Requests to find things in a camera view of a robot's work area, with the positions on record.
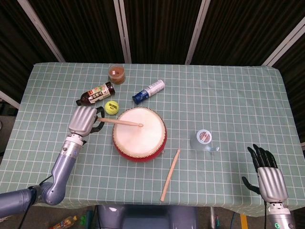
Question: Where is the wooden drumstick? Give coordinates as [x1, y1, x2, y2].
[160, 149, 181, 202]
[97, 117, 143, 127]

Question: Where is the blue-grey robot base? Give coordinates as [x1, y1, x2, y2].
[97, 204, 199, 229]

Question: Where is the blue and white spray can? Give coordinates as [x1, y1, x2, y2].
[132, 79, 165, 105]

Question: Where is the grey metal stand leg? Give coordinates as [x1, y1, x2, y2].
[209, 206, 216, 229]

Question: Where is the green checked tablecloth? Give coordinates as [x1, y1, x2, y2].
[0, 62, 305, 211]

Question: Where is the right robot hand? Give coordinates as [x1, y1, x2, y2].
[241, 144, 289, 203]

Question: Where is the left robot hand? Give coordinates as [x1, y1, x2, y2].
[68, 106, 105, 137]

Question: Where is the dark brown drink bottle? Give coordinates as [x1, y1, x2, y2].
[75, 81, 116, 106]

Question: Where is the red drum with white skin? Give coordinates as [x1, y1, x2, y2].
[112, 107, 168, 163]

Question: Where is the yellow drink bottle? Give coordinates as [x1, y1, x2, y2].
[49, 215, 78, 229]

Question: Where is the yellow tennis ball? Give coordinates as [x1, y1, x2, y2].
[104, 100, 120, 116]

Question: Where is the green plastic toy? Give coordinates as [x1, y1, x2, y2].
[79, 210, 92, 226]

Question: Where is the white partition post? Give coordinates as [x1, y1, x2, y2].
[113, 0, 132, 64]
[262, 17, 305, 66]
[0, 90, 20, 110]
[184, 0, 212, 65]
[17, 0, 66, 63]

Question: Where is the grey plastic cup with handle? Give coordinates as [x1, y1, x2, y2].
[189, 129, 220, 153]

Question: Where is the clear jar with brown contents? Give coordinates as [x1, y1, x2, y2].
[108, 64, 126, 85]

